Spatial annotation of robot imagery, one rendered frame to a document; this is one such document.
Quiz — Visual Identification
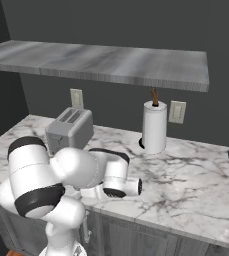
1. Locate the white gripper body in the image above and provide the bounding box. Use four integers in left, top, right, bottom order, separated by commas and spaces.
80, 184, 105, 201

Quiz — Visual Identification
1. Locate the grey cupboard door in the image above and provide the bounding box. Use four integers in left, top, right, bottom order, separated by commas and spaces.
0, 181, 50, 256
89, 211, 174, 256

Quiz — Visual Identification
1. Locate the grey toaster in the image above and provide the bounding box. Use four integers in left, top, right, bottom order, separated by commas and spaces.
44, 106, 95, 156

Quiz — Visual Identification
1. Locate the white paper towel roll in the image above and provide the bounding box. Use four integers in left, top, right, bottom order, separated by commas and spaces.
142, 100, 169, 155

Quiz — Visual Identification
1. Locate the brown paper towel holder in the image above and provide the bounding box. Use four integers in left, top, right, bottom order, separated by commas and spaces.
138, 87, 161, 150

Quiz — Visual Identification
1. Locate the grey cupboard handle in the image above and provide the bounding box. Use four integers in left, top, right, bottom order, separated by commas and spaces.
81, 209, 93, 245

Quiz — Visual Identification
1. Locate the white wall outlet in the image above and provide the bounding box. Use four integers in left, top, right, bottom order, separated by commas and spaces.
69, 87, 85, 111
168, 100, 188, 125

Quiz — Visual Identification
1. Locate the grey wall shelf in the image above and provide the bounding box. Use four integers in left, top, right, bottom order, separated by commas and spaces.
0, 39, 210, 93

